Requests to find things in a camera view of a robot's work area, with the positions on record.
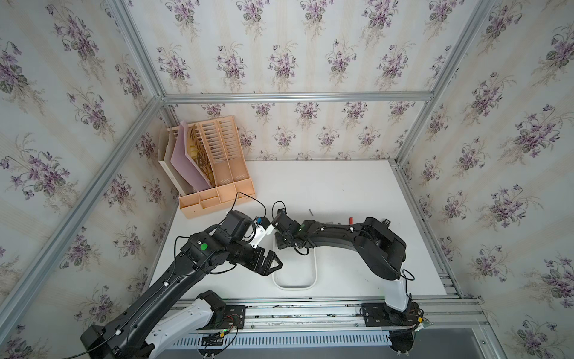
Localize white plastic storage box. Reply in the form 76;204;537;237
272;233;318;291

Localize purple folder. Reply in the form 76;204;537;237
170;121;212;191

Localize aluminium front rail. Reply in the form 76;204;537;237
107;298;508;359

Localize white ribbed cable duct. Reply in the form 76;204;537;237
169;330;391;350

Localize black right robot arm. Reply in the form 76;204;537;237
271;209;407;281

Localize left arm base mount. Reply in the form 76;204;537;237
146;290;247;358

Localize patterned brown book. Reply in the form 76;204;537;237
186;125;215;188

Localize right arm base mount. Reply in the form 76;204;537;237
359;275;425;355

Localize peach plastic desk organizer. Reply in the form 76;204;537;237
179;116;256;219

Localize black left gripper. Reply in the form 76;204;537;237
226;240;286;275

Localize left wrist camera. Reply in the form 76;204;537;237
249;217;274;248

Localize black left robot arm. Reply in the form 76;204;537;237
81;210;282;358

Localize beige folder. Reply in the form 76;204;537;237
157;129;193;196

